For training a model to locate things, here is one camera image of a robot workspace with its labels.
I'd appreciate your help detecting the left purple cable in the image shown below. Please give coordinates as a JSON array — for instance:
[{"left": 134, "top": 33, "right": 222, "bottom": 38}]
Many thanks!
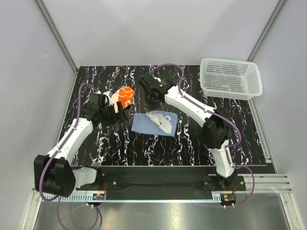
[{"left": 39, "top": 83, "right": 104, "bottom": 230}]

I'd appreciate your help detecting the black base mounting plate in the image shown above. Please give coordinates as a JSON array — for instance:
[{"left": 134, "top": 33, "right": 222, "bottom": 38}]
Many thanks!
[{"left": 77, "top": 166, "right": 246, "bottom": 192}]

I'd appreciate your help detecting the aluminium rail frame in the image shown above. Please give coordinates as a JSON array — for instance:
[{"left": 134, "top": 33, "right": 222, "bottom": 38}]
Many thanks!
[{"left": 31, "top": 174, "right": 293, "bottom": 204}]

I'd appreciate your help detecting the orange white patterned towel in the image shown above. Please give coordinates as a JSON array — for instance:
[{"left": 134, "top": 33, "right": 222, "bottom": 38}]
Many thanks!
[{"left": 103, "top": 86, "right": 135, "bottom": 113}]

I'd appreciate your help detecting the light blue towel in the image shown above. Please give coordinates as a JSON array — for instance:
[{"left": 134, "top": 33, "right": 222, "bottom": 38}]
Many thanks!
[{"left": 131, "top": 110, "right": 178, "bottom": 137}]

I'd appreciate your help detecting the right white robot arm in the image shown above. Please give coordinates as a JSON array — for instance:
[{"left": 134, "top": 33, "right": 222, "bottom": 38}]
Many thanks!
[{"left": 138, "top": 74, "right": 235, "bottom": 190}]

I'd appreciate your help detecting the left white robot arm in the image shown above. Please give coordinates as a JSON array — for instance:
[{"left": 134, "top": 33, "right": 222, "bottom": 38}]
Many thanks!
[{"left": 34, "top": 91, "right": 127, "bottom": 200}]

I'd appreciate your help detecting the white plastic basket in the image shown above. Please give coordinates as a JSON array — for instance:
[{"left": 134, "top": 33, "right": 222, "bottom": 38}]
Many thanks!
[{"left": 200, "top": 58, "right": 262, "bottom": 100}]

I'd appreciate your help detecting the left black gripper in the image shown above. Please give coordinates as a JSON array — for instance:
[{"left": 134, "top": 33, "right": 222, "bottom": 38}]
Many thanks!
[{"left": 99, "top": 101, "right": 128, "bottom": 127}]

